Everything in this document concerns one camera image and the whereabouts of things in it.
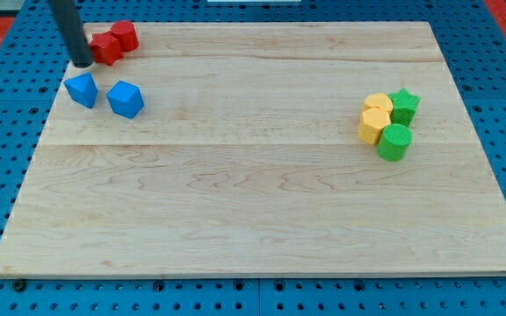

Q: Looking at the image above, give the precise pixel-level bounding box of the red cylinder block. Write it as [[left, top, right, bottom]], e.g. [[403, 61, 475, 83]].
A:
[[111, 20, 140, 52]]

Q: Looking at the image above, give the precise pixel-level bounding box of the red star block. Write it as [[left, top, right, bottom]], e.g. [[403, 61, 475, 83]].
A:
[[90, 32, 123, 66]]

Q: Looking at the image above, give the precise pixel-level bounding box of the wooden board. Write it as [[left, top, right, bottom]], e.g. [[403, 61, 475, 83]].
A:
[[0, 22, 506, 280]]

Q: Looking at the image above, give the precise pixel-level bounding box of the yellow hexagon block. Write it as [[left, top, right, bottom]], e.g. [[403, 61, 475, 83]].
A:
[[358, 108, 391, 145]]

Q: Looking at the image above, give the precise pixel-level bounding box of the blue cube block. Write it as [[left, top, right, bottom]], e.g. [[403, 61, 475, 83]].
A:
[[106, 81, 144, 119]]

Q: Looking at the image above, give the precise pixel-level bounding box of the yellow cylinder block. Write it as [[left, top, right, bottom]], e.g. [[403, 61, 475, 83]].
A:
[[363, 92, 394, 113]]

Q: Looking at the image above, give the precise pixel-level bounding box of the green cylinder block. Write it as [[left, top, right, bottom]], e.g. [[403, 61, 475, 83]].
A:
[[377, 124, 413, 162]]

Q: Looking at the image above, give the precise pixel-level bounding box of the green star block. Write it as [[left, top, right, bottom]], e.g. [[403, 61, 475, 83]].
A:
[[388, 88, 421, 127]]

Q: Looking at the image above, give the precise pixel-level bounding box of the blue triangular block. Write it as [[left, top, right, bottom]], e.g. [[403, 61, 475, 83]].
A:
[[64, 73, 98, 109]]

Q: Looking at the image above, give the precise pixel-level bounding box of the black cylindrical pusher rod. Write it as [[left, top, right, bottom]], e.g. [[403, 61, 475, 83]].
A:
[[47, 0, 94, 68]]

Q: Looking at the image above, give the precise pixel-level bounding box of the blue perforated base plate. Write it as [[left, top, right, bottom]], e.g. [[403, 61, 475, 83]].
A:
[[0, 1, 506, 315]]

